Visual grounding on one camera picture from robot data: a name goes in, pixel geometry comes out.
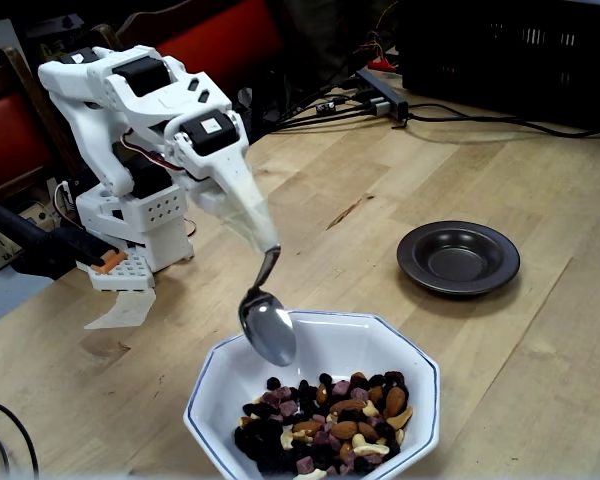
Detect wooden chair red cushion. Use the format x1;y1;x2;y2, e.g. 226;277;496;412
0;45;81;211
90;0;287;136

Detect black usb cable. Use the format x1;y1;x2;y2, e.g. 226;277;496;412
268;102;381;135

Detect brown round plate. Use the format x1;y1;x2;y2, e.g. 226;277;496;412
396;220;522;300

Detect black clamp orange pad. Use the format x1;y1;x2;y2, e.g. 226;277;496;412
0;203;130;281

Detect thick black power cable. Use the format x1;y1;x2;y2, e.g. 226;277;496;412
392;102;600;140

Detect thin black cable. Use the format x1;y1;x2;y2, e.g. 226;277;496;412
0;394;41;479

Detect beige masking tape sheet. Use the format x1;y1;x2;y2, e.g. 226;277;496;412
83;287;157;331

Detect white carton box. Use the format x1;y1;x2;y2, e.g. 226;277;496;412
0;18;29;74

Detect black plastic crate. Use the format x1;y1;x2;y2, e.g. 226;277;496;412
398;0;600;129

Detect silver metal spoon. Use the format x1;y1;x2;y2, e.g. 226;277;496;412
237;244;298;368

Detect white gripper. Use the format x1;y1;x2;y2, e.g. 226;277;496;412
164;109;282;251

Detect small circuit board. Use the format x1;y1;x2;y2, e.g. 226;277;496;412
315;98;349;116

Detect coloured jumper wires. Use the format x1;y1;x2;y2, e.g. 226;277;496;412
352;0;401;57

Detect mixed nuts and dried fruit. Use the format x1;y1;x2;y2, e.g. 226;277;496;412
232;370;415;479

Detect white octagonal bowl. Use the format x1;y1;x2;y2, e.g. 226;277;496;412
182;308;441;480

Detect dark olive jacket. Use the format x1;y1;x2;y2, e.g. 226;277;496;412
279;0;401;109

